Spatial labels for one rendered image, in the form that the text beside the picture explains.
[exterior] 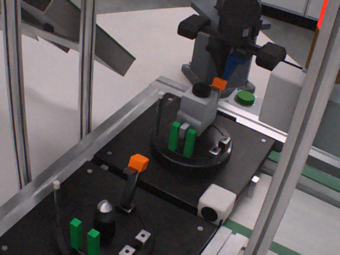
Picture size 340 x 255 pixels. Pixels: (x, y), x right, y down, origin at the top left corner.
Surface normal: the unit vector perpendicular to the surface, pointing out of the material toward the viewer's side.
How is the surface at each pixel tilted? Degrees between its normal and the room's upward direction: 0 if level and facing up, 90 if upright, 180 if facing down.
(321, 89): 90
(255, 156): 0
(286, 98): 90
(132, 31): 0
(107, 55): 90
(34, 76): 0
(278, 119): 90
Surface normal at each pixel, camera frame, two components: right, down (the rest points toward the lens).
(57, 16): 0.76, 0.47
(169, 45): 0.11, -0.79
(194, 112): -0.50, 0.48
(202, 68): -0.91, 0.16
